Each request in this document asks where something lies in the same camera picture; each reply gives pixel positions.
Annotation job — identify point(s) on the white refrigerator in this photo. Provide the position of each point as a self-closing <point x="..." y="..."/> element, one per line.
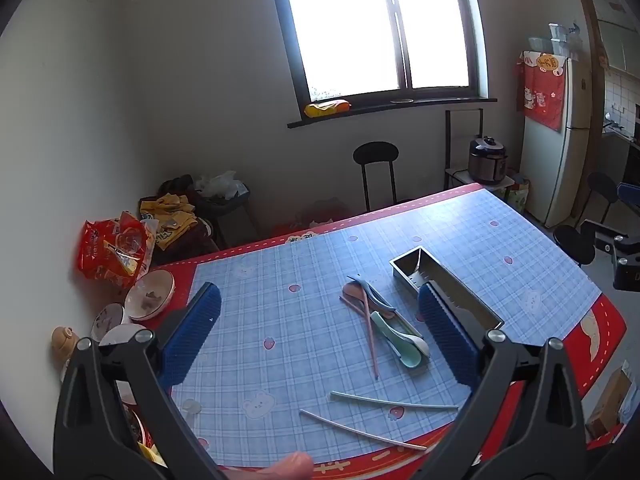
<point x="567" y="160"/>

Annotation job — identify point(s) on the electric pressure cooker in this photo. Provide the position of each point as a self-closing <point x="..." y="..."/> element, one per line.
<point x="487" y="160"/>

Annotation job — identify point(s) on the metal utensil box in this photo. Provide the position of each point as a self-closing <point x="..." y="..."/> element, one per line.
<point x="425" y="270"/>

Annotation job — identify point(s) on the black dining chair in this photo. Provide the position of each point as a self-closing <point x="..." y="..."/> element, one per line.
<point x="602" y="192"/>

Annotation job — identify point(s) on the black metal rack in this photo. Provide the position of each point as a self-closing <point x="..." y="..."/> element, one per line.
<point x="448" y="145"/>

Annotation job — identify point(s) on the black round stool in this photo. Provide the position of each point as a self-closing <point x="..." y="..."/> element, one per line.
<point x="572" y="242"/>

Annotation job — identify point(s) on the blue spoon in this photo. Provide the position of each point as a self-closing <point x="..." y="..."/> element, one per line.
<point x="376" y="297"/>

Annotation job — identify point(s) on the white bowl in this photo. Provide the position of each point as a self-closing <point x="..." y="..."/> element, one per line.
<point x="122" y="335"/>

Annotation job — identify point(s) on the yellow clothing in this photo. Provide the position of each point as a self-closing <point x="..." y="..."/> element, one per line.
<point x="167" y="215"/>

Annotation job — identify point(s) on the colourful shopping bag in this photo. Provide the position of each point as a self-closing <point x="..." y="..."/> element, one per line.
<point x="519" y="195"/>

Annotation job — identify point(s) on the clear plastic containers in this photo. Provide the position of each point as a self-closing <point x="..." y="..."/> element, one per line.
<point x="555" y="40"/>

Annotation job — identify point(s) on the white chopstick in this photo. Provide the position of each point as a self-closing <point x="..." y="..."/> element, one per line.
<point x="360" y="430"/>

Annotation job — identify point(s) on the pink rimmed bowl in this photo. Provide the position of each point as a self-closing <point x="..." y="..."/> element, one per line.
<point x="147" y="295"/>

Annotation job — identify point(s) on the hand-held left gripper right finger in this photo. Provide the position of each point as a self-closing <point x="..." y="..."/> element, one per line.
<point x="445" y="332"/>

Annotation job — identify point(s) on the white spoon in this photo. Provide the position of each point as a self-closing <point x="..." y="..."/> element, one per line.
<point x="415" y="342"/>

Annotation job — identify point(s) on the dark clothes pile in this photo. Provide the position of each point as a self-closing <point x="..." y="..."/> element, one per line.
<point x="192" y="245"/>

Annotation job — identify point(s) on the green spoon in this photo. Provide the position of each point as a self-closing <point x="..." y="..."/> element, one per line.
<point x="407" y="357"/>

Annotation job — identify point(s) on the person's left hand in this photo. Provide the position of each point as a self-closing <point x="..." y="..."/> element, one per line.
<point x="292" y="467"/>

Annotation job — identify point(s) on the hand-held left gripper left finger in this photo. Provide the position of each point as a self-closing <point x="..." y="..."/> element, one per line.
<point x="192" y="330"/>

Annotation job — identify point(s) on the red printed cloth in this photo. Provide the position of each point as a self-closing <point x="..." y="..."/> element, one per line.
<point x="542" y="90"/>

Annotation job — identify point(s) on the small patterned bowl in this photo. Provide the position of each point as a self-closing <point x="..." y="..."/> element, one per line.
<point x="107" y="320"/>

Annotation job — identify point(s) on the red snack bag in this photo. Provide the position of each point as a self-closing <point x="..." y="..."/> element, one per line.
<point x="107" y="250"/>

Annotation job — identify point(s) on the grey stool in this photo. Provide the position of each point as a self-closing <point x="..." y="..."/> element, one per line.
<point x="235" y="215"/>

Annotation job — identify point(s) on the pink chopstick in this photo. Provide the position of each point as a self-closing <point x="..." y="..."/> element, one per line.
<point x="372" y="345"/>

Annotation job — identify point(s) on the cardboard box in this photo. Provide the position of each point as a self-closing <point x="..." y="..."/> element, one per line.
<point x="607" y="400"/>

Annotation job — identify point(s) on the blue plaid tablecloth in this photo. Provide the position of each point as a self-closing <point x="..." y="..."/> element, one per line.
<point x="280" y="320"/>

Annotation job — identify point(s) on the window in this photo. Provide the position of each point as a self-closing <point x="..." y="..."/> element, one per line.
<point x="380" y="25"/>

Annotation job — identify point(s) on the black round-back chair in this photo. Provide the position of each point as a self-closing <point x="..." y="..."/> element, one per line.
<point x="376" y="154"/>

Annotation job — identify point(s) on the small white side table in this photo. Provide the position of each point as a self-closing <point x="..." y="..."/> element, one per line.
<point x="457" y="176"/>

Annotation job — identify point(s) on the yellow snack packet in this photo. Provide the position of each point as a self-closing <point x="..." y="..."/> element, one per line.
<point x="327" y="108"/>

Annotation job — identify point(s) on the pink spoon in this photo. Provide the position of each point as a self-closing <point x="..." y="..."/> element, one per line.
<point x="354" y="292"/>

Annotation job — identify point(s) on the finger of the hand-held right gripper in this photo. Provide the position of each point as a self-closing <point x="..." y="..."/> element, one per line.
<point x="630" y="195"/>
<point x="597" y="235"/>

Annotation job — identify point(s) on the clear plastic bag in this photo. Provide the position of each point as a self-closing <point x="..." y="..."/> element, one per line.
<point x="217" y="185"/>

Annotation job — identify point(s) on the dark window sill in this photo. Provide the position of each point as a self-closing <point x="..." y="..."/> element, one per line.
<point x="390" y="110"/>

